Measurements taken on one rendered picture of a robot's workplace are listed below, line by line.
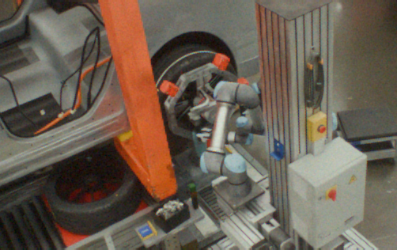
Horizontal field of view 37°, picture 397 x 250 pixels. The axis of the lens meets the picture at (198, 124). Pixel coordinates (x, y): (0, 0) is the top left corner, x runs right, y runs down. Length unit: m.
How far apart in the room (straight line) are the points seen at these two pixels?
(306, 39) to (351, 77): 3.10
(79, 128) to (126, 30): 1.06
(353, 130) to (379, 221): 0.70
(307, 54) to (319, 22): 0.15
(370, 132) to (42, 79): 2.49
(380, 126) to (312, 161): 1.70
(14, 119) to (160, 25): 1.34
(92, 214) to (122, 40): 1.35
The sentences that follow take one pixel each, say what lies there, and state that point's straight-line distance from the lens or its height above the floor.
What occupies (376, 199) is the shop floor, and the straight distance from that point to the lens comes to 4.60.
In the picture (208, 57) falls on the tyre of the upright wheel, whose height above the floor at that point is 1.15.
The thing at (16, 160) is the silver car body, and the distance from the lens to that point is 4.02.
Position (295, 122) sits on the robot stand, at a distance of 2.91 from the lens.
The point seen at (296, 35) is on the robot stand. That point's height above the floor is 1.94.
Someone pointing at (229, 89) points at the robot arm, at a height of 1.32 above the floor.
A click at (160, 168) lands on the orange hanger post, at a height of 0.78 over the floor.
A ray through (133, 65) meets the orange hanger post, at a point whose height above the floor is 1.57.
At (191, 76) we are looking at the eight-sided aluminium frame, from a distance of 3.95.
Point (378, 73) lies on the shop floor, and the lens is 5.85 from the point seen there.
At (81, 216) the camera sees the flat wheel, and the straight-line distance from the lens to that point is 4.10.
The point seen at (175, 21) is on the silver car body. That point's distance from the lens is 3.98.
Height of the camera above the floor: 3.30
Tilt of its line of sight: 38 degrees down
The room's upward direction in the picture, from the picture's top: 9 degrees counter-clockwise
